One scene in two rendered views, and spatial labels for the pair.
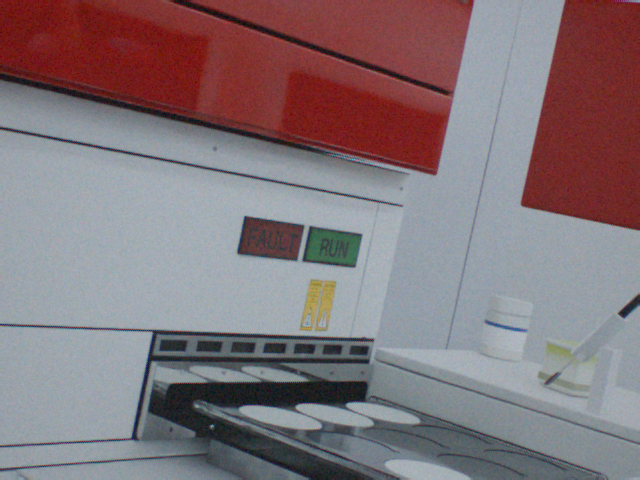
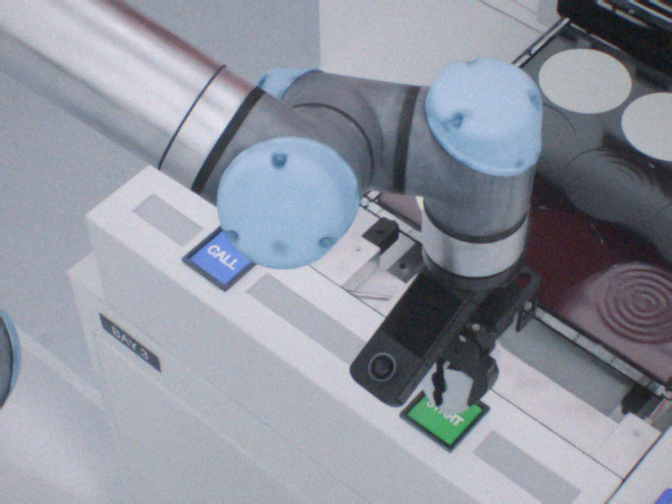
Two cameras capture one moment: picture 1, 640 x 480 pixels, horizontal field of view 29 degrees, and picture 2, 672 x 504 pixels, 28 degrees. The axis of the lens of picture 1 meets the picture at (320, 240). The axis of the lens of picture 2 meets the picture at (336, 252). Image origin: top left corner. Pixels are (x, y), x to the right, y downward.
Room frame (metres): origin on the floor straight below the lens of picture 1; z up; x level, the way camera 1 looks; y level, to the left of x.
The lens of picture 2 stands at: (1.25, -1.10, 1.95)
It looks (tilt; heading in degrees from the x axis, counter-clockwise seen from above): 51 degrees down; 94
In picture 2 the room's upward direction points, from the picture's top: 1 degrees counter-clockwise
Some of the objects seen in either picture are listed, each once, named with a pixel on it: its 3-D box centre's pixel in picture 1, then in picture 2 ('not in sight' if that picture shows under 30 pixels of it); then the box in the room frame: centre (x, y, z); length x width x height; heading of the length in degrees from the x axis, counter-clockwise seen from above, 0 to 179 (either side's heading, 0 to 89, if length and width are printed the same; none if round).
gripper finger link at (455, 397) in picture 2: not in sight; (475, 375); (1.33, -0.47, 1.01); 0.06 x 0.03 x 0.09; 52
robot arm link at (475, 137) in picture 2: not in sight; (476, 148); (1.31, -0.46, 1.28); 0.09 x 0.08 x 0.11; 171
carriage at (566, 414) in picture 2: not in sight; (467, 375); (1.33, -0.37, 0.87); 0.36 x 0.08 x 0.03; 142
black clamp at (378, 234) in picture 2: not in sight; (380, 235); (1.24, -0.23, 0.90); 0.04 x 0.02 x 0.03; 52
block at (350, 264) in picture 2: not in sight; (341, 272); (1.20, -0.27, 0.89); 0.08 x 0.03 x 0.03; 52
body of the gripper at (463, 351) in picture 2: not in sight; (472, 285); (1.32, -0.46, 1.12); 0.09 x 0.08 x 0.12; 52
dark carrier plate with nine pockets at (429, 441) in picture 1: (403, 442); (612, 185); (1.48, -0.15, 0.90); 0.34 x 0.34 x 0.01; 52
